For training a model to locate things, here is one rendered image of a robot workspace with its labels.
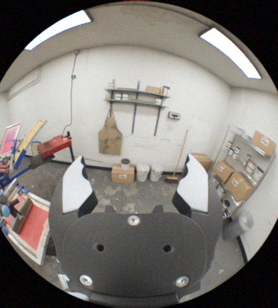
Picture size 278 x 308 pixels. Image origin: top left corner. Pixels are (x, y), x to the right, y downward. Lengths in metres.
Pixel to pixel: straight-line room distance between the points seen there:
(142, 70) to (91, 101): 1.17
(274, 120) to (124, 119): 3.20
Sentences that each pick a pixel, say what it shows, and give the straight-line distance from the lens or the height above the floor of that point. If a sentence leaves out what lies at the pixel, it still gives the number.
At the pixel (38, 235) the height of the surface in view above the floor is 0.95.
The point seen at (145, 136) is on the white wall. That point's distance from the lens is 2.15.
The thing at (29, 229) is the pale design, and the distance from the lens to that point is 1.12.
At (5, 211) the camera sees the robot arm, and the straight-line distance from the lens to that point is 0.84.
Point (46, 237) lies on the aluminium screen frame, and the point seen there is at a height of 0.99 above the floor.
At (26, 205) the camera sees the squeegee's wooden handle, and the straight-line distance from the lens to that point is 1.16.
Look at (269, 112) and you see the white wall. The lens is 2.73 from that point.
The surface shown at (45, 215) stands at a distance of 1.05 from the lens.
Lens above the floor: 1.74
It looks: 30 degrees down
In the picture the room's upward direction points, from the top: 8 degrees clockwise
